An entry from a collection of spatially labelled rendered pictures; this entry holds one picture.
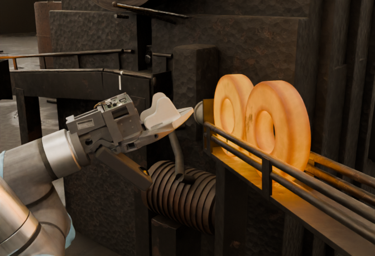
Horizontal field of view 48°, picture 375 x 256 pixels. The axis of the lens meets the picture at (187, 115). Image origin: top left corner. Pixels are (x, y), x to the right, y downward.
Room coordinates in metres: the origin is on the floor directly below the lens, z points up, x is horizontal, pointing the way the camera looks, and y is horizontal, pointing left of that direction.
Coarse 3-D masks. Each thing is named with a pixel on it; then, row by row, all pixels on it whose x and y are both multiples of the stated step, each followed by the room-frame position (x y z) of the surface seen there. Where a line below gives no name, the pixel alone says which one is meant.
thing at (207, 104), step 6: (204, 102) 0.82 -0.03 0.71; (210, 102) 0.82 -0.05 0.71; (204, 108) 0.82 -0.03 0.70; (210, 108) 0.82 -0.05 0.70; (204, 114) 0.81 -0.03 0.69; (210, 114) 0.82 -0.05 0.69; (204, 120) 0.81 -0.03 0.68; (210, 120) 0.82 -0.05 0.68; (204, 138) 0.81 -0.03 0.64; (204, 144) 0.81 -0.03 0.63; (216, 144) 0.81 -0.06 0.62
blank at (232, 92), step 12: (228, 84) 0.74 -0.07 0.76; (240, 84) 0.71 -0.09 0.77; (252, 84) 0.72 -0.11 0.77; (216, 96) 0.80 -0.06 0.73; (228, 96) 0.74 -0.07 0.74; (240, 96) 0.69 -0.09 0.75; (216, 108) 0.80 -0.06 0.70; (228, 108) 0.78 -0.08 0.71; (240, 108) 0.69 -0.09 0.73; (216, 120) 0.80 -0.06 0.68; (228, 120) 0.78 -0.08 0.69; (240, 120) 0.69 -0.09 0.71; (228, 132) 0.75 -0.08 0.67; (240, 132) 0.69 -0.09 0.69
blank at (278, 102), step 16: (256, 96) 0.63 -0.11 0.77; (272, 96) 0.58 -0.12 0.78; (288, 96) 0.56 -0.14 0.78; (256, 112) 0.63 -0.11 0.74; (272, 112) 0.58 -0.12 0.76; (288, 112) 0.54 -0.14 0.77; (304, 112) 0.55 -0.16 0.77; (256, 128) 0.63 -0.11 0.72; (272, 128) 0.64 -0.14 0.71; (288, 128) 0.54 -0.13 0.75; (304, 128) 0.54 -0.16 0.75; (256, 144) 0.62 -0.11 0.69; (272, 144) 0.62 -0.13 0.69; (288, 144) 0.53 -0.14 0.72; (304, 144) 0.53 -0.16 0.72; (288, 160) 0.53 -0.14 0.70; (304, 160) 0.54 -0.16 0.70; (288, 176) 0.55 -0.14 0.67
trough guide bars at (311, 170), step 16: (208, 128) 0.78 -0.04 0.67; (208, 144) 0.78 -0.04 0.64; (224, 144) 0.70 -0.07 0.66; (240, 144) 0.63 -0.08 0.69; (256, 160) 0.59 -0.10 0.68; (272, 160) 0.53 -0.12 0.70; (320, 160) 0.53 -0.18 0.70; (272, 176) 0.53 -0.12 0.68; (304, 176) 0.46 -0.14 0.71; (320, 176) 0.53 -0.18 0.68; (352, 176) 0.47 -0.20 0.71; (368, 176) 0.45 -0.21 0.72; (304, 192) 0.46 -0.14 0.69; (320, 192) 0.42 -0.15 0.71; (336, 192) 0.40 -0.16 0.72; (352, 192) 0.46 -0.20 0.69; (368, 192) 0.45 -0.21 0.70; (320, 208) 0.42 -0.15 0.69; (336, 208) 0.40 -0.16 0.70; (352, 208) 0.37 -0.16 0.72; (368, 208) 0.36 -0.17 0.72; (352, 224) 0.37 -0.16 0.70; (368, 240) 0.35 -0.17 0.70
